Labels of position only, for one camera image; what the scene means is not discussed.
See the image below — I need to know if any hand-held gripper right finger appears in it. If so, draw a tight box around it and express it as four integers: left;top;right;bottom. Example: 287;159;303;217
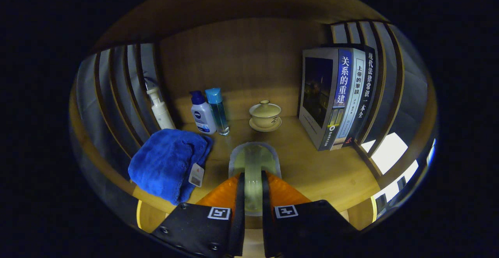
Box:
260;170;359;258

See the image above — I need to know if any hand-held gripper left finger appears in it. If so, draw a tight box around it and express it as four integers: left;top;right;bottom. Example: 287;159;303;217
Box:
150;171;246;258

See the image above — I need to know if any pale green scrub brush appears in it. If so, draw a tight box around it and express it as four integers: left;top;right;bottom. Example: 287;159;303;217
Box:
228;142;282;216

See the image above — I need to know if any wooden countertop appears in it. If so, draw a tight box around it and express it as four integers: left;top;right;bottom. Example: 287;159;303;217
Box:
133;116;380;231

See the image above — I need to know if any wooden cabinet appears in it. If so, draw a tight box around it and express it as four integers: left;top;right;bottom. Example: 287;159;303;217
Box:
69;0;439;258

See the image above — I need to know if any blue towel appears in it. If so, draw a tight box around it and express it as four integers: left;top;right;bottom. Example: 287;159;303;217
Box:
128;129;214;206

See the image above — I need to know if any beige lidded tea cup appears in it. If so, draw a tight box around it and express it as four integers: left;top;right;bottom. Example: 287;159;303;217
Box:
249;100;283;133

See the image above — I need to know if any white bottle blue cap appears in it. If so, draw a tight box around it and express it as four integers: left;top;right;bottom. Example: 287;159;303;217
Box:
190;90;217;135

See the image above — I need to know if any teal translucent bottle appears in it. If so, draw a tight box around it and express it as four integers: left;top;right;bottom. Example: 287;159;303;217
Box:
205;88;230;136

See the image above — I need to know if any white pump bottle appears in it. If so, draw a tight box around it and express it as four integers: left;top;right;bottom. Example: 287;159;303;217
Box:
144;80;177;131

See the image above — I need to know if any grey book blue spine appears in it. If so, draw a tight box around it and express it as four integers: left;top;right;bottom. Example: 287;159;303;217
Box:
298;48;353;152

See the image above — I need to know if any black book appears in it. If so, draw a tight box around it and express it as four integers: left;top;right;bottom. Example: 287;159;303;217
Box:
345;44;377;146

